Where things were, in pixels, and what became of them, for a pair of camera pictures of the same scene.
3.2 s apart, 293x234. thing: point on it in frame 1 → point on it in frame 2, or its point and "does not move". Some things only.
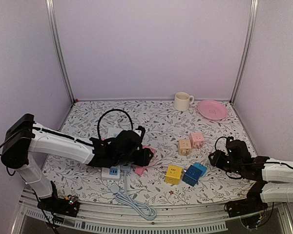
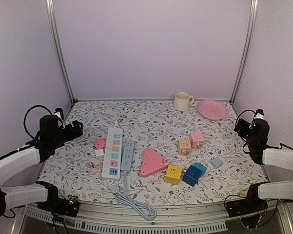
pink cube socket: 197,140 does not move
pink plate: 212,109 does not move
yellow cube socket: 173,174 does not move
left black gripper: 144,159 → 79,130
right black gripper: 218,160 → 242,132
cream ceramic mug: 182,100 does not move
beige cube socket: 184,146 does not move
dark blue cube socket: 192,175 does not move
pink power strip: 140,170 → 153,162
